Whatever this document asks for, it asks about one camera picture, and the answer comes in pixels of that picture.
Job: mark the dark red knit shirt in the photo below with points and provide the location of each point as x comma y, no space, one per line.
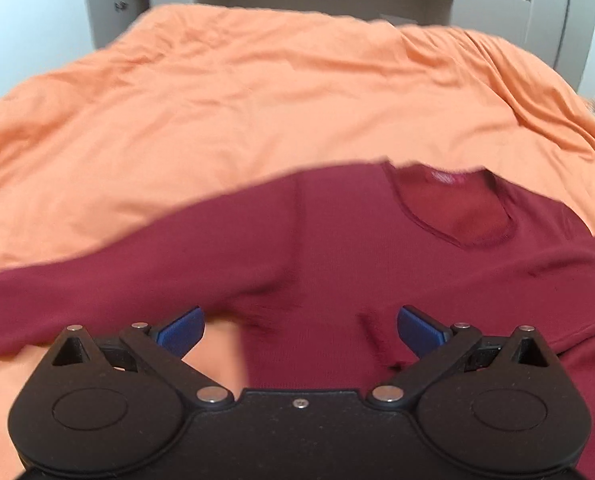
314,267

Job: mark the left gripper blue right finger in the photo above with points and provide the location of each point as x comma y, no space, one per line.
419,332

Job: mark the orange bed duvet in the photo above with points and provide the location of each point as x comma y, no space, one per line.
197,100

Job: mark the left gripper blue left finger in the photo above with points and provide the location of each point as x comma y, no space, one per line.
181,334

